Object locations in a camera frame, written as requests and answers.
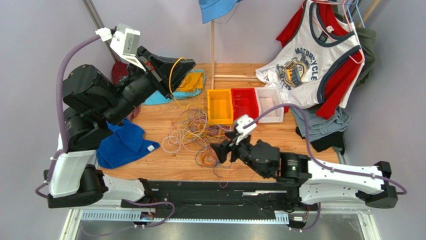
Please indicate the blue cloth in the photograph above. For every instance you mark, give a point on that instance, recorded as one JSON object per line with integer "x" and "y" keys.
{"x": 126, "y": 144}

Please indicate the maroon cloth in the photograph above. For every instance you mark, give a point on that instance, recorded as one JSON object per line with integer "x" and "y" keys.
{"x": 119, "y": 70}

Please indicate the cyan shirt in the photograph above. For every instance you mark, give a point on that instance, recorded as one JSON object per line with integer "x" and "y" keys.
{"x": 157, "y": 98}

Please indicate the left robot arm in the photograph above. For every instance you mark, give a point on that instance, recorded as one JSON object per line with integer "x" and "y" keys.
{"x": 93, "y": 103}

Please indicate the aluminium corner profile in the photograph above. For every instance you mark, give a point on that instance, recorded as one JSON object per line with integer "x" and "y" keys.
{"x": 98, "y": 23}

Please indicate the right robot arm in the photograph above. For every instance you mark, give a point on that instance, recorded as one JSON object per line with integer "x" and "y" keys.
{"x": 309, "y": 181}

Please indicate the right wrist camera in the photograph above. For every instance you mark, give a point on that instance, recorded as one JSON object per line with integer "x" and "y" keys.
{"x": 243, "y": 127}

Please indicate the red plastic bin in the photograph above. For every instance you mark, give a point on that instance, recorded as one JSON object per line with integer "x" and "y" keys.
{"x": 244, "y": 102}

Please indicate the mustard yellow shirt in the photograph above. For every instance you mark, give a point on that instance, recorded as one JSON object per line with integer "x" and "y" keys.
{"x": 195, "y": 80}

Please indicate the yellow plastic bin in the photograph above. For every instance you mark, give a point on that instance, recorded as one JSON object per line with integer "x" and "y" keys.
{"x": 219, "y": 106}

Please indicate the white motorcycle tank top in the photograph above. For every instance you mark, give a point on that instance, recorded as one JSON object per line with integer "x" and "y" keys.
{"x": 309, "y": 63}

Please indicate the grey denim shorts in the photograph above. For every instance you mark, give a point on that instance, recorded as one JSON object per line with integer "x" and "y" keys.
{"x": 319, "y": 127}

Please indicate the blue bucket hat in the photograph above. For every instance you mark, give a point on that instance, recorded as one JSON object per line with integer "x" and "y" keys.
{"x": 214, "y": 9}

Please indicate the white plastic bin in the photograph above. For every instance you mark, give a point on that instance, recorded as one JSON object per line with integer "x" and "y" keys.
{"x": 267, "y": 98}

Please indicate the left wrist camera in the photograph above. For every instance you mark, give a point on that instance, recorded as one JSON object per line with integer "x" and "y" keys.
{"x": 124, "y": 42}

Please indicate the pink clothes hanger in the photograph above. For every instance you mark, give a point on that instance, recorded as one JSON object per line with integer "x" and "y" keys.
{"x": 326, "y": 40}

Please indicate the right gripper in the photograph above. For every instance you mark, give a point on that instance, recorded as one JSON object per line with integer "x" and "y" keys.
{"x": 232, "y": 151}

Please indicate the pink cloth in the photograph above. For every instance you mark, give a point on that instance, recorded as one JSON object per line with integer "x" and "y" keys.
{"x": 135, "y": 112}

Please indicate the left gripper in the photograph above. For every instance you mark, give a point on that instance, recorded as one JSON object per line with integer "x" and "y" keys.
{"x": 164, "y": 66}

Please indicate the wooden stand pole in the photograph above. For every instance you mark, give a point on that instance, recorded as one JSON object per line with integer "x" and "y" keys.
{"x": 223, "y": 77}

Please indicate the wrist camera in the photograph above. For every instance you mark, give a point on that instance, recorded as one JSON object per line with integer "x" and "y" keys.
{"x": 243, "y": 127}
{"x": 124, "y": 42}

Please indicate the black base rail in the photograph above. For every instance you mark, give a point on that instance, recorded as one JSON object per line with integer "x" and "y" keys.
{"x": 238, "y": 201}

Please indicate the olive green garment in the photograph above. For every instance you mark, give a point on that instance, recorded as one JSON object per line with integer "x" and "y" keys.
{"x": 349, "y": 72}

